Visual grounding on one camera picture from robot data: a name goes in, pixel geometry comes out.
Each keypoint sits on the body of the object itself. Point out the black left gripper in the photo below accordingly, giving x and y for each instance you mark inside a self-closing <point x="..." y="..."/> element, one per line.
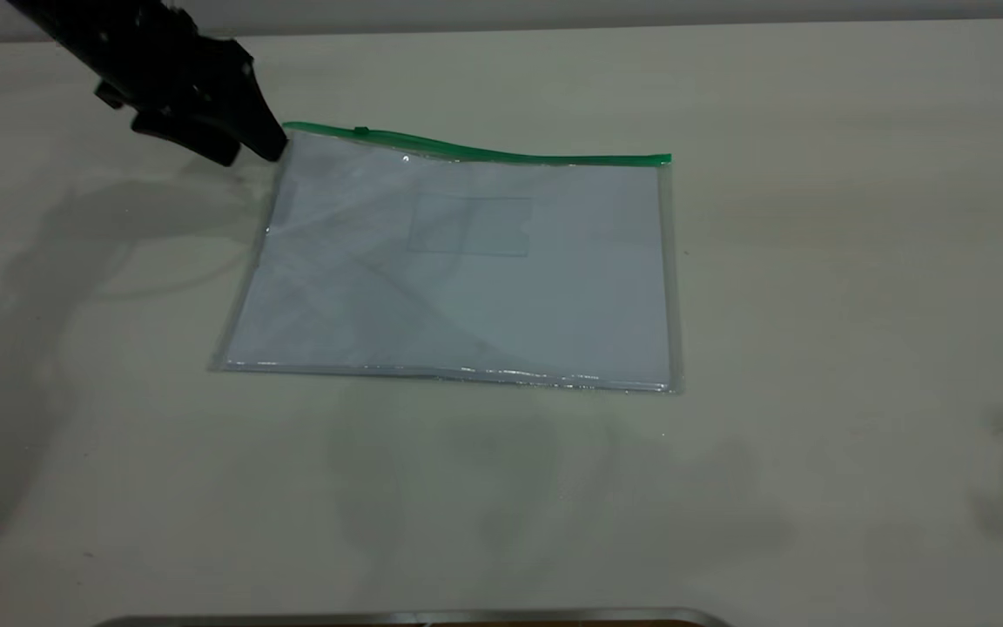
<point x="188" y="78"/>

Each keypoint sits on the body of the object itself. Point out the clear zip bag green zipper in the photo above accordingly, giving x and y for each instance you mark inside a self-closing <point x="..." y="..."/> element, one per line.
<point x="467" y="226"/>

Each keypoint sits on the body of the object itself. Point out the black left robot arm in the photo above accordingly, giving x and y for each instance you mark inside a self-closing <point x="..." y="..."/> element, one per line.
<point x="75" y="22"/>

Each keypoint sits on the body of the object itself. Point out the grey metal edge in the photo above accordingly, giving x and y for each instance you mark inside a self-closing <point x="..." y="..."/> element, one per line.
<point x="414" y="619"/>

